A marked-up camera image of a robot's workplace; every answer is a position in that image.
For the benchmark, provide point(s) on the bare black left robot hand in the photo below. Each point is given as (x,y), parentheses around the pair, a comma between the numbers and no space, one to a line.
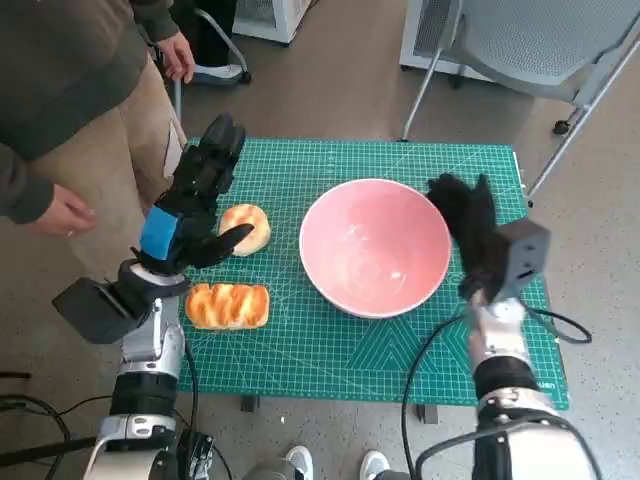
(195,220)

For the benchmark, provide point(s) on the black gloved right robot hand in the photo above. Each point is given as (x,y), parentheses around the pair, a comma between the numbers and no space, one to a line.
(475,235)

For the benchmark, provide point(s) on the round toy bread bun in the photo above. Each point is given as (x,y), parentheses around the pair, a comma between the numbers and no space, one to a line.
(245,217)

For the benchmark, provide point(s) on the rectangular braided toy bread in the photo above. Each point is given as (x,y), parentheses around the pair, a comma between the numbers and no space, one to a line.
(227,306)

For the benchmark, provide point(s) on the pink bowl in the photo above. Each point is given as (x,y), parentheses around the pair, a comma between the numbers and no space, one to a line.
(375,240)

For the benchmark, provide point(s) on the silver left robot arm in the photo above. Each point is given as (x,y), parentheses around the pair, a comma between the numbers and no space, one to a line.
(145,390)

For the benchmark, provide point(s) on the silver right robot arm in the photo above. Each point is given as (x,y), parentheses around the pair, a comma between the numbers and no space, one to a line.
(505,375)

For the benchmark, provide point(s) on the grey chair with seated person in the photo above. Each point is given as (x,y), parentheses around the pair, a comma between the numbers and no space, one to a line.
(240,55)

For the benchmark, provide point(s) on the green cutting mat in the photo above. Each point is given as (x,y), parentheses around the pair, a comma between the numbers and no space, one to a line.
(325,350)

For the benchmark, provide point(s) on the white cabinet with grille side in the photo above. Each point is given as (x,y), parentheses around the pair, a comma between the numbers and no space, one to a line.
(415,55)

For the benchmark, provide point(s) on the seated person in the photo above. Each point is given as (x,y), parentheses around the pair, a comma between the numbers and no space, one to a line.
(212,30)

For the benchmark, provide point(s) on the grey mesh chair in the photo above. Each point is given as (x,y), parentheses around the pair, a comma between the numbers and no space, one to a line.
(525,40)

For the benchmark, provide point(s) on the standing person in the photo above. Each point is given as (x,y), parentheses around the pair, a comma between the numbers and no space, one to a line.
(65,60)

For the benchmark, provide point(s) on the white cabinet with mesh door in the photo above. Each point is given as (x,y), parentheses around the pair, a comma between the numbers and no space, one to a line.
(290,20)

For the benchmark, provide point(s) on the black device with metal clips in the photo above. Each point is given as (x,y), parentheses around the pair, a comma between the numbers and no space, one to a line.
(197,455)

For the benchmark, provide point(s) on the short black stand leg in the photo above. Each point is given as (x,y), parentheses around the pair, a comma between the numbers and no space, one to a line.
(15,374)

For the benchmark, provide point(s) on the white shoe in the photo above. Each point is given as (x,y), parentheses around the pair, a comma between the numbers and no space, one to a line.
(375,462)
(300,460)

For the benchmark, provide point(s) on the long black stand leg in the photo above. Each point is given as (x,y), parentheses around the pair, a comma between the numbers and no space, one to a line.
(50,450)

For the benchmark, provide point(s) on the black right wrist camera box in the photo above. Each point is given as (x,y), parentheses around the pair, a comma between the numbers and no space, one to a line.
(525,250)

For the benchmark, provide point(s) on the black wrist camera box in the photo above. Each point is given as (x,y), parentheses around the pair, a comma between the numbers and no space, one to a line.
(95,312)
(525,250)

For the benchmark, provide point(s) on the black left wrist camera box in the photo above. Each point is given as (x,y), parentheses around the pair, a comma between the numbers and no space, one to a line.
(95,312)

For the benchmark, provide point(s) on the black table bracket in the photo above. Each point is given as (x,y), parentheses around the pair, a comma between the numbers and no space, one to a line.
(250,404)
(428,415)

